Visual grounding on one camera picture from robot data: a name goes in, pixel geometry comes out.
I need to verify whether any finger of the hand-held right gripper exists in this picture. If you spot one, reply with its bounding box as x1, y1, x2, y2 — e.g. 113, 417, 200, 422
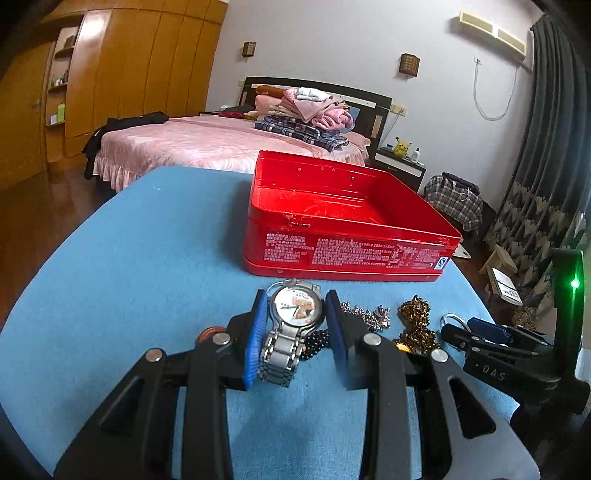
441, 324, 539, 365
467, 318, 554, 347

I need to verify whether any plaid bag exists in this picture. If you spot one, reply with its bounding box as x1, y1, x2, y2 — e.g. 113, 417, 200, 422
424, 173, 483, 232

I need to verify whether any blue plaid folded blanket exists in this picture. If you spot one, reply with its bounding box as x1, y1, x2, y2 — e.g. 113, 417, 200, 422
253, 115, 349, 151

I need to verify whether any wooden wardrobe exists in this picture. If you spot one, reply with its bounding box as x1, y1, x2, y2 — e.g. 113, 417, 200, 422
0, 0, 229, 190

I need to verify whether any dark nightstand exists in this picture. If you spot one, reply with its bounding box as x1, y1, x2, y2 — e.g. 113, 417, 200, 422
373, 147, 426, 192

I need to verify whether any black bead bracelet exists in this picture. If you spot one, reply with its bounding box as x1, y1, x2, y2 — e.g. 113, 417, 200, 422
295, 330, 333, 365

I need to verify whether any wooden stool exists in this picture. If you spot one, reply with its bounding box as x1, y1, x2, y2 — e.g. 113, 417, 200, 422
480, 244, 520, 296

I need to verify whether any brown bead necklace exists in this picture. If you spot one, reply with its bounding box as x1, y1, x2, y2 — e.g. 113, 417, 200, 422
392, 298, 441, 355

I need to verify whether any silver chain necklace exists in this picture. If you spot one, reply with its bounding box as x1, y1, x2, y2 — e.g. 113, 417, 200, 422
341, 301, 392, 332

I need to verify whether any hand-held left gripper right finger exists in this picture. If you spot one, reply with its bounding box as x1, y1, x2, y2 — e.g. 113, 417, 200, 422
325, 290, 541, 480

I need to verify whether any patterned grey curtain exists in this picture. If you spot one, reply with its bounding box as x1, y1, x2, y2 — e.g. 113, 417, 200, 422
485, 14, 591, 328

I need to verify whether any cream wall vent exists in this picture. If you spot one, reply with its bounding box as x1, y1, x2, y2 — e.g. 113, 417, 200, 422
459, 10, 527, 58

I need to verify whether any white labelled box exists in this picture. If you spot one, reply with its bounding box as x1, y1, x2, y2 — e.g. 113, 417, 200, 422
489, 268, 523, 306

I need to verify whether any multicolour bead bracelet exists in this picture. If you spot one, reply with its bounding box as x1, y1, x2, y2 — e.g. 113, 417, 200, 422
194, 326, 229, 347

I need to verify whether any dark wooden headboard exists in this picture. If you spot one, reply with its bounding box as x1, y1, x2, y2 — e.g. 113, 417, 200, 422
239, 76, 393, 139

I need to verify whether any white wall cable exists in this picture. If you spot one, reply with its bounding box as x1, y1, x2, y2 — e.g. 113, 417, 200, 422
473, 57, 519, 121

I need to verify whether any pink folded clothes pile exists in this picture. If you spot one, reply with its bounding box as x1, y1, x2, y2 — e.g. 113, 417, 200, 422
254, 88, 355, 131

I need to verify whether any silver wristwatch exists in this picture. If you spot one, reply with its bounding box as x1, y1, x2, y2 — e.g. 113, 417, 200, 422
257, 279, 326, 387

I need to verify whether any bed with pink cover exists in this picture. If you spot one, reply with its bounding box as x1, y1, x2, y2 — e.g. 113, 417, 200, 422
95, 76, 393, 192

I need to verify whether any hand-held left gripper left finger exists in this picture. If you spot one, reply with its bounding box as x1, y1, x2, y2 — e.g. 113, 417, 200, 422
54, 290, 271, 480

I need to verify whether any red tin box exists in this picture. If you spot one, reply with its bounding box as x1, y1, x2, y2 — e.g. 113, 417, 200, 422
244, 150, 463, 282

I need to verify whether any black clothing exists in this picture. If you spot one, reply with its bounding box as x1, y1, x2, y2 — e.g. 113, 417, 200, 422
82, 112, 169, 181

